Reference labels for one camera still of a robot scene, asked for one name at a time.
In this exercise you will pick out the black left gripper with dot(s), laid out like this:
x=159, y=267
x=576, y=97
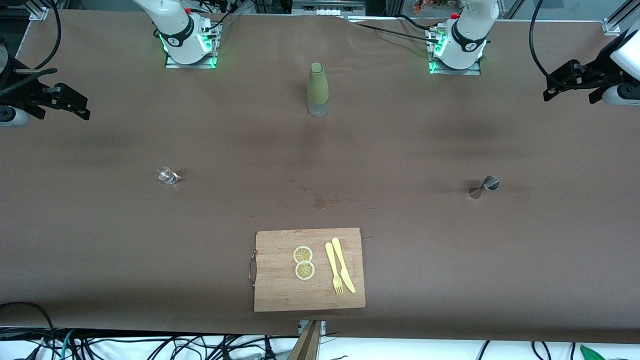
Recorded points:
x=598, y=71

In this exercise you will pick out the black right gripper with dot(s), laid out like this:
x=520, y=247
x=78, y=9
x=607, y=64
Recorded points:
x=21, y=92

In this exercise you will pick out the clear glass beaker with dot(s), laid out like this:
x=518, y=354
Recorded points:
x=167, y=176

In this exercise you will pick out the steel double jigger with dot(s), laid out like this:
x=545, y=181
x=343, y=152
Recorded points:
x=491, y=183

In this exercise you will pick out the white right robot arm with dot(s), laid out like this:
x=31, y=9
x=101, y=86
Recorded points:
x=180, y=40

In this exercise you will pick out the green sleeved glass bottle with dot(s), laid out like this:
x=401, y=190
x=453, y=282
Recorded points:
x=317, y=85

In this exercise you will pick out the grey equipment box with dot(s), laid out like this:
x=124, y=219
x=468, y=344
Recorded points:
x=327, y=7

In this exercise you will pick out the green plastic object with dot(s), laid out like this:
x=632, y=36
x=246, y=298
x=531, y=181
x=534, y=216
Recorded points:
x=592, y=354

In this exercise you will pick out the lemon slice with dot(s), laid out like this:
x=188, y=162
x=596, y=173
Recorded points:
x=305, y=270
x=302, y=254

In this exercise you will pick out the wooden cutting board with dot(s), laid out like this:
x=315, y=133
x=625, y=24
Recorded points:
x=280, y=290

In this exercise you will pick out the yellow plastic knife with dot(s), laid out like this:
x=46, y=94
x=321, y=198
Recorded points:
x=342, y=265

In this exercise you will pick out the yellow plastic fork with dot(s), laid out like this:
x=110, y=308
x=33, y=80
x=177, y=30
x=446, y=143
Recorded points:
x=330, y=257

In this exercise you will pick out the aluminium frame profile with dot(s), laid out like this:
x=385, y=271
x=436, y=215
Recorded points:
x=614, y=22
x=37, y=11

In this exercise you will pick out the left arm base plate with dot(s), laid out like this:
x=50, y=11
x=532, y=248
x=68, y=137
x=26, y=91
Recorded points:
x=475, y=71

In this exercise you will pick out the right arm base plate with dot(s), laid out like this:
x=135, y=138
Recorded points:
x=172, y=63

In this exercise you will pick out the small metal bracket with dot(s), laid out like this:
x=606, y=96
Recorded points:
x=323, y=326

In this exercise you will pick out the wooden stand post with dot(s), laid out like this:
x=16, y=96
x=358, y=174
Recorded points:
x=307, y=345

